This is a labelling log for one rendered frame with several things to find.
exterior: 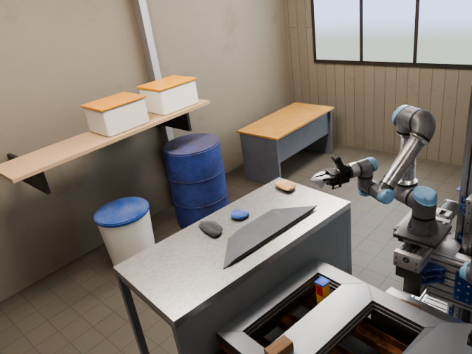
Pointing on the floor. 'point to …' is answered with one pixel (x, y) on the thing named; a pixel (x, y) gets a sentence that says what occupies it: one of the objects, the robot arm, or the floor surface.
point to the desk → (284, 138)
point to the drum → (195, 176)
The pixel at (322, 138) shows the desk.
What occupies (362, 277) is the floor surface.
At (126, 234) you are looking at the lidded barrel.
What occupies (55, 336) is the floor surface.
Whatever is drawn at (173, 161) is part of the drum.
